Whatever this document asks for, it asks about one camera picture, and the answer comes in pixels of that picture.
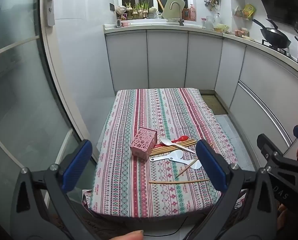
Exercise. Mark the white plastic spoon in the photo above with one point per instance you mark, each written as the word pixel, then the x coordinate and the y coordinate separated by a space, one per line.
pixel 166 141

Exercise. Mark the black wok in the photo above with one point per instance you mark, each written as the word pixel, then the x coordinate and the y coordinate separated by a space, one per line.
pixel 274 37

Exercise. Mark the wooden rolling pin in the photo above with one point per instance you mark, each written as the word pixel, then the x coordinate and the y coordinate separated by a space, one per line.
pixel 160 4

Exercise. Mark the person's left hand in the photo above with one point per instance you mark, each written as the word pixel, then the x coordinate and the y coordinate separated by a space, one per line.
pixel 130 235

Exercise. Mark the red plastic spoon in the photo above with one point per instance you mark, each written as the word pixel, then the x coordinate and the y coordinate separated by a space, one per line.
pixel 183 138

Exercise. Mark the black wall socket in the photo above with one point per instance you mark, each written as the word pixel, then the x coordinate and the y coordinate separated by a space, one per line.
pixel 112 7

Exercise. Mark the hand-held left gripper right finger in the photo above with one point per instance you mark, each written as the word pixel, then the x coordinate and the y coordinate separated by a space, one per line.
pixel 209 165

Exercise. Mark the brown bottle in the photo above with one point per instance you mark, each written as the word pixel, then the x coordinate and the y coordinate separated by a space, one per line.
pixel 185 13

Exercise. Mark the yellow bag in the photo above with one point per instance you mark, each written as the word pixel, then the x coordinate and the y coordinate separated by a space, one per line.
pixel 249 11

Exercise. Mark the patterned striped tablecloth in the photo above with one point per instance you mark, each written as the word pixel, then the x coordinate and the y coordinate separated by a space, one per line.
pixel 139 192

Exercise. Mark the brown floor mat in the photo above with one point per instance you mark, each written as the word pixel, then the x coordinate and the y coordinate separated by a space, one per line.
pixel 214 103

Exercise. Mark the pink perforated utensil holder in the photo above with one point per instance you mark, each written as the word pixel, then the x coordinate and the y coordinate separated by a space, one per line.
pixel 141 145

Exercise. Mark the sprouting garlic planter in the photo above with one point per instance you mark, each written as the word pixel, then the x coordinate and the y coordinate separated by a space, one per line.
pixel 136 11

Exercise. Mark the gas stove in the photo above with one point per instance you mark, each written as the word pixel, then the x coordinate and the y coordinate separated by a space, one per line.
pixel 289 53

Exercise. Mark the pale green cutting board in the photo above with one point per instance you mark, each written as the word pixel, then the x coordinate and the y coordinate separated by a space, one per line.
pixel 167 8

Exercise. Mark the steel faucet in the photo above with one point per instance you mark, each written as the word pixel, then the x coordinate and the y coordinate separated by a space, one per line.
pixel 181 15

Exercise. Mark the glass jar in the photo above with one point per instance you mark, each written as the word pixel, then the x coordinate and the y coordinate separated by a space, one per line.
pixel 211 22

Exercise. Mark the pink cup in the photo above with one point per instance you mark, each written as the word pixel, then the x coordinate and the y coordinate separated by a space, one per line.
pixel 125 24

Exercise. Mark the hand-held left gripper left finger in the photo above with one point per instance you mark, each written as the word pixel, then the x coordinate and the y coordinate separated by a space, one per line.
pixel 76 165

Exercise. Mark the glass door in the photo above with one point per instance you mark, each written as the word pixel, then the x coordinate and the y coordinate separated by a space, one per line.
pixel 14 80

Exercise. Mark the pink soap bottle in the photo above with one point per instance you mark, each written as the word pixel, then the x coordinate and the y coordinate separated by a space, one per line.
pixel 192 13

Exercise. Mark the white rice paddle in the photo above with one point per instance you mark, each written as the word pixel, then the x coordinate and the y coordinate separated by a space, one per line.
pixel 196 165
pixel 176 154

